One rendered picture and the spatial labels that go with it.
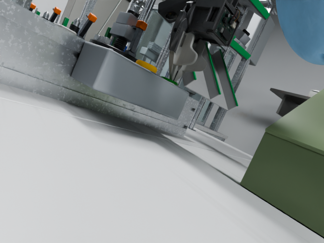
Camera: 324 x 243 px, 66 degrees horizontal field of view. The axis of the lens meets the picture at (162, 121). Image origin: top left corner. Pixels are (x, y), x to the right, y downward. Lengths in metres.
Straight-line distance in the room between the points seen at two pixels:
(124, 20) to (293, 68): 3.43
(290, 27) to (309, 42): 0.04
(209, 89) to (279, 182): 0.54
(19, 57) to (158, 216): 0.29
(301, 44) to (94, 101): 0.32
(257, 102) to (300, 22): 3.68
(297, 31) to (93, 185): 0.24
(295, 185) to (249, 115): 3.60
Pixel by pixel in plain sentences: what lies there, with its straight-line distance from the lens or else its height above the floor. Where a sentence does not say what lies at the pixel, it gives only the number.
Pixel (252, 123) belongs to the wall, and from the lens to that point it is 3.89.
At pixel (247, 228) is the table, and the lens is 0.23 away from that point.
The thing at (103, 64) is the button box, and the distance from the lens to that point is 0.36.
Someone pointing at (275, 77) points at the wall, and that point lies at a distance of 3.99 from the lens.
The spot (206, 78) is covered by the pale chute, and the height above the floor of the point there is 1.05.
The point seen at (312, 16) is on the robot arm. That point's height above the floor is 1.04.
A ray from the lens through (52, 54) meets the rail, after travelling 0.40.
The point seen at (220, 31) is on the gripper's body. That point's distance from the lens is 0.47.
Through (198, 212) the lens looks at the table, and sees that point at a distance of 0.21.
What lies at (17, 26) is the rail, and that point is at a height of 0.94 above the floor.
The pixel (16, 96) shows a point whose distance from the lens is 0.34.
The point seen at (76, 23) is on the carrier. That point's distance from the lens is 0.88.
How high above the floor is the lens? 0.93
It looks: 5 degrees down
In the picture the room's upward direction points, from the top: 24 degrees clockwise
